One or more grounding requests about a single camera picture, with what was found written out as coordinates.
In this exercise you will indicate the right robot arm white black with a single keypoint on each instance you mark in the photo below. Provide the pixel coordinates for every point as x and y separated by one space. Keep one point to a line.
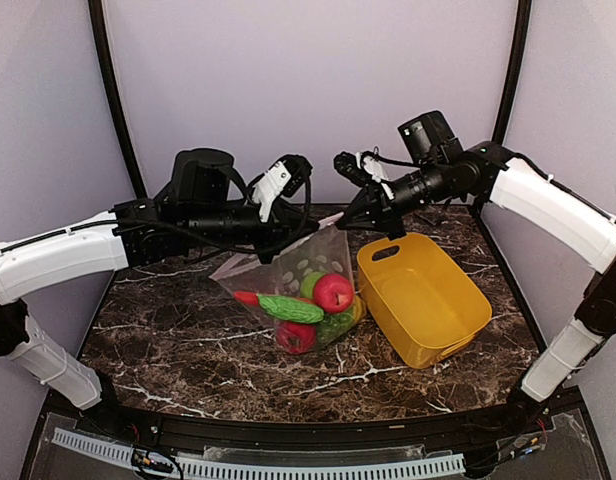
491 173

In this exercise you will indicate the clear zip top bag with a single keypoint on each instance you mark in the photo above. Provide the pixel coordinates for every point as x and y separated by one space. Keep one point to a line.
326 250

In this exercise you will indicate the black front rail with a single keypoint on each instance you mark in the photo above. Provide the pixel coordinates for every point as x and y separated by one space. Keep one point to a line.
478 432

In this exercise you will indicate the red tomato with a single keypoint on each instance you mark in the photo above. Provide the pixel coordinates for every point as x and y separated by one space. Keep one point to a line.
296 338

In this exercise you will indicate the green apple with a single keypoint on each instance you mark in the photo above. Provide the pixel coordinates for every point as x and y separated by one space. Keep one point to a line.
308 284

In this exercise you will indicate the grey slotted cable duct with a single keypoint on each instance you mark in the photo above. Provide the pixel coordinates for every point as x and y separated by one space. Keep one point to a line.
234 463

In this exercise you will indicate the green grape bunch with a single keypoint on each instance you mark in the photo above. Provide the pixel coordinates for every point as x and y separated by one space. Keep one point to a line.
334 325

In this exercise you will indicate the right black frame post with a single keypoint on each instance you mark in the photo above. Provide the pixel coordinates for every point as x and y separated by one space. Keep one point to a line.
513 71

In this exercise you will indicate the yellow plastic basket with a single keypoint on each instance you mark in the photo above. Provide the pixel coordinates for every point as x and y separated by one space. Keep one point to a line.
422 301

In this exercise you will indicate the red chili pepper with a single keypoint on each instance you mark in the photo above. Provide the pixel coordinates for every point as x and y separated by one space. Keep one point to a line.
247 298

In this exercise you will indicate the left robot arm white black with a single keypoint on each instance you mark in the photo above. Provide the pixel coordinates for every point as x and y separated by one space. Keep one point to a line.
132 234

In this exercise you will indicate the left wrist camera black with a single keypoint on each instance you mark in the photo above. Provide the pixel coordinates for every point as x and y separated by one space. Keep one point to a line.
206 180

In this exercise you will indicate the green bitter gourd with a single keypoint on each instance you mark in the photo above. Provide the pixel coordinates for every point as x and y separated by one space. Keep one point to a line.
291 309

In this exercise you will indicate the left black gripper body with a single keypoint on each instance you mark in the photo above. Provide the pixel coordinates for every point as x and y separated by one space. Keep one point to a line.
215 224

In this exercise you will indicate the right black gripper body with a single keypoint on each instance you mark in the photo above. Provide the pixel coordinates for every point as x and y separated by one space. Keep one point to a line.
437 187

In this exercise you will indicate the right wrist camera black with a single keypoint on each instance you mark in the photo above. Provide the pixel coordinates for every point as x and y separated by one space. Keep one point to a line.
429 141

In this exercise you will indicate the red pomegranate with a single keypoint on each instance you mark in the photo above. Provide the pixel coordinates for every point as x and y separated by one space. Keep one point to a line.
333 293

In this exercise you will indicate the left black frame post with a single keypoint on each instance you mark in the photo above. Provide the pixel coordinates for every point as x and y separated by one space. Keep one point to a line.
113 97

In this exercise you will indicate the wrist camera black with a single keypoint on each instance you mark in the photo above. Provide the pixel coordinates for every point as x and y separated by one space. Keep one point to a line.
429 141
206 180

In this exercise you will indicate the yellow bell pepper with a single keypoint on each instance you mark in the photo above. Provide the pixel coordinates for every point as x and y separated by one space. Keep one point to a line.
359 309

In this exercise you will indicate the black frame post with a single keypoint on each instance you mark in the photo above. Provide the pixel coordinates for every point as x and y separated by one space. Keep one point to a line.
513 71
113 97

